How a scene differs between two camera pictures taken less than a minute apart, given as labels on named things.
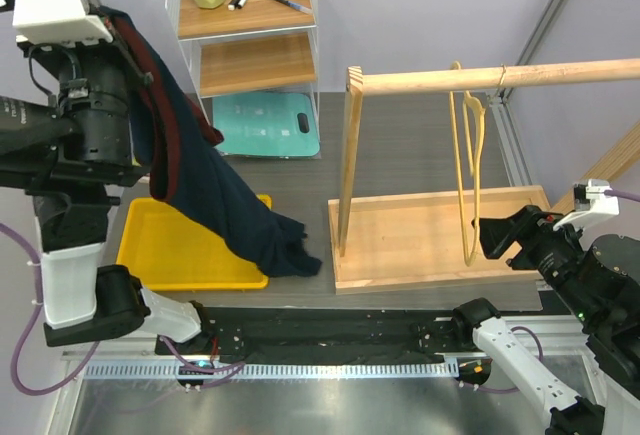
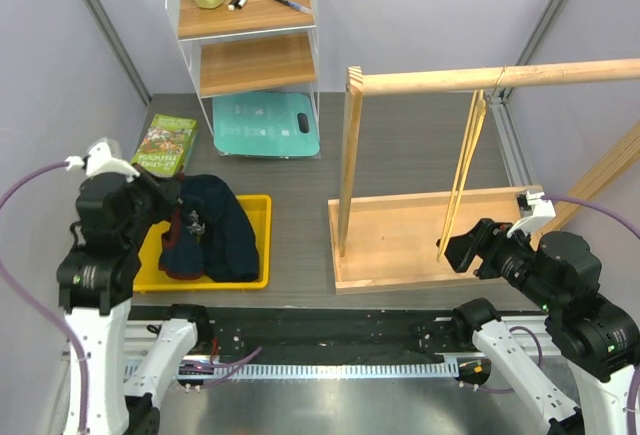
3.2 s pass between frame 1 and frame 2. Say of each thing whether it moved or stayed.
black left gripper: moved
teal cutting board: stayed
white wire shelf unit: stayed
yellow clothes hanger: moved
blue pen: stayed
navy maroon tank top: moved
